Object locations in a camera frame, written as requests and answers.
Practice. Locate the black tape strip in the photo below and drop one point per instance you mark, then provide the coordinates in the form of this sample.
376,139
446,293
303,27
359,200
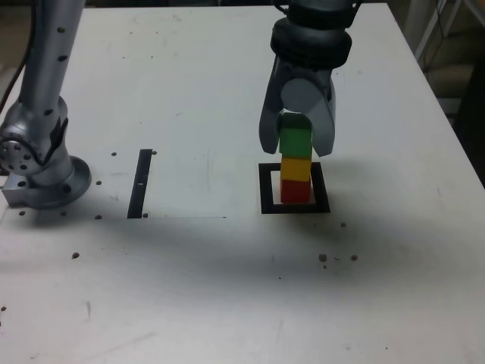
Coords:
139,182

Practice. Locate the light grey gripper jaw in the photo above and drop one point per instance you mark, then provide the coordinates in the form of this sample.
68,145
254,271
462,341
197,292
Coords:
322,121

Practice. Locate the green cube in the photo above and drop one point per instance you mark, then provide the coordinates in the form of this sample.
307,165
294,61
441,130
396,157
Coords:
295,140

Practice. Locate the yellow cube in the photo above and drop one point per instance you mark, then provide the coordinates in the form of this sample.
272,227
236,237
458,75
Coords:
295,168

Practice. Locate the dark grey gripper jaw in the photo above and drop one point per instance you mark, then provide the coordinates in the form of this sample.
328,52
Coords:
270,121

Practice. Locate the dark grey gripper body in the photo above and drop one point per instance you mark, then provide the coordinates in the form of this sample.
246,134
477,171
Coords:
307,73

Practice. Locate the red cube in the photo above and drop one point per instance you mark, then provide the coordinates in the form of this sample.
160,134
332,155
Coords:
295,191

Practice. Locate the black tape square outline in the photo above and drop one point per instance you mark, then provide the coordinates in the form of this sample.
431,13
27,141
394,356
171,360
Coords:
265,189

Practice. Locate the white metal frame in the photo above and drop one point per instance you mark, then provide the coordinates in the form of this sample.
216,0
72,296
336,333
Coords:
425,38

